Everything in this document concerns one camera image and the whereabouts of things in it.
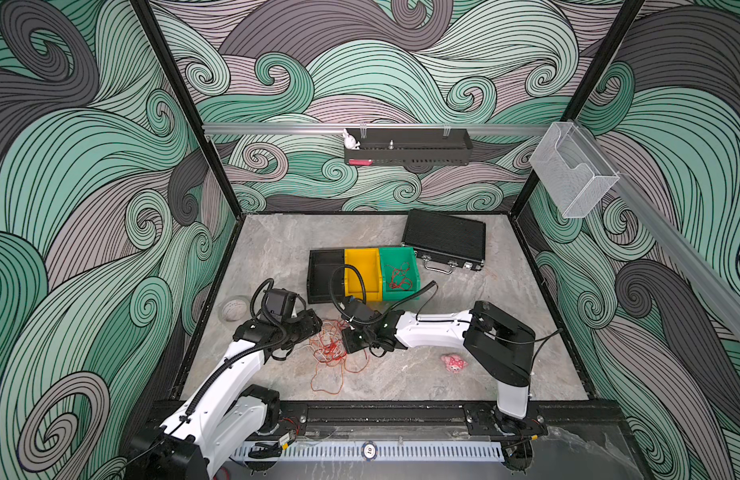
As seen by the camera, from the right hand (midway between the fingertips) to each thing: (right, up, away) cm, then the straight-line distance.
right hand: (342, 341), depth 85 cm
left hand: (-7, +6, -3) cm, 10 cm away
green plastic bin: (+17, +24, +16) cm, 34 cm away
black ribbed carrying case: (+35, +29, +16) cm, 48 cm away
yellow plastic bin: (+8, +22, +18) cm, 30 cm away
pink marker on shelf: (+5, +54, +5) cm, 54 cm away
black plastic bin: (-10, +20, +22) cm, 31 cm away
